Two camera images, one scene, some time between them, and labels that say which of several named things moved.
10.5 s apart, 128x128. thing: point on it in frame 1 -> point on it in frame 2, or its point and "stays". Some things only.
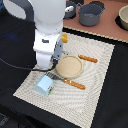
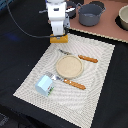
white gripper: x=47 y=46 -> x=57 y=15
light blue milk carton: x=44 y=85 stays
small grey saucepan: x=70 y=14 stays
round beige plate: x=69 y=66 stays
